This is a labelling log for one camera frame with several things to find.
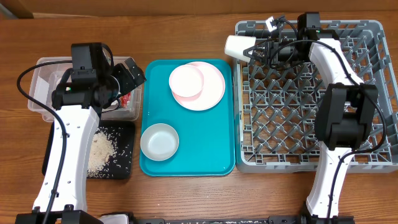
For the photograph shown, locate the red snack wrapper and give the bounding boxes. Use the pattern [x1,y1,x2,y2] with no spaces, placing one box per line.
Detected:
[119,93,131,108]

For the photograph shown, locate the large pink plate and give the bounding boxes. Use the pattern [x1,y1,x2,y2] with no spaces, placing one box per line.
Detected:
[172,62,225,111]

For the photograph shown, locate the teal serving tray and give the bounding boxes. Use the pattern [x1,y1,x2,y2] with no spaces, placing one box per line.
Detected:
[139,59,235,177]

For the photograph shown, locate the pale green paper cup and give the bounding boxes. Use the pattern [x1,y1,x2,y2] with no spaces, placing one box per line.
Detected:
[224,35,256,62]

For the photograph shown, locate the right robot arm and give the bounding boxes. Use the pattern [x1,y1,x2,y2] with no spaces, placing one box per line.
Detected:
[224,27,381,223]

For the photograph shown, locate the small pink plate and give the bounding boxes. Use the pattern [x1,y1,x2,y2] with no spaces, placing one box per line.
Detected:
[169,64,204,98]

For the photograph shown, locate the white rice leftovers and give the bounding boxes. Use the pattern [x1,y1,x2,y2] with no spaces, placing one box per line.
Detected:
[86,129,133,178]

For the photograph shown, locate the clear plastic storage bin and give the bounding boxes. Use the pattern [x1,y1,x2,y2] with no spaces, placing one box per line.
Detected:
[27,56,143,123]

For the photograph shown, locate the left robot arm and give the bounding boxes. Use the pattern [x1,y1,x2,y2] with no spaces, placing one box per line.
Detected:
[16,91,137,223]

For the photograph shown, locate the grey dishwasher rack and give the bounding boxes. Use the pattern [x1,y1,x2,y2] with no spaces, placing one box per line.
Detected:
[233,20,397,173]

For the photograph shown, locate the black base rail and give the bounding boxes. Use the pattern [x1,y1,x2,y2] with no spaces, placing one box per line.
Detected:
[99,212,355,224]

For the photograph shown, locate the black plastic tray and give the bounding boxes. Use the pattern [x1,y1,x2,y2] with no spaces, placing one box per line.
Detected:
[42,119,137,180]

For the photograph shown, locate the grey bowl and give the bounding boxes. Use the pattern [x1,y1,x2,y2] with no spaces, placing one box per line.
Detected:
[140,123,179,161]

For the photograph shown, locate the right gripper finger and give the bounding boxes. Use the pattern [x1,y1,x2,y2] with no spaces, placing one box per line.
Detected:
[243,42,267,53]
[245,51,267,63]

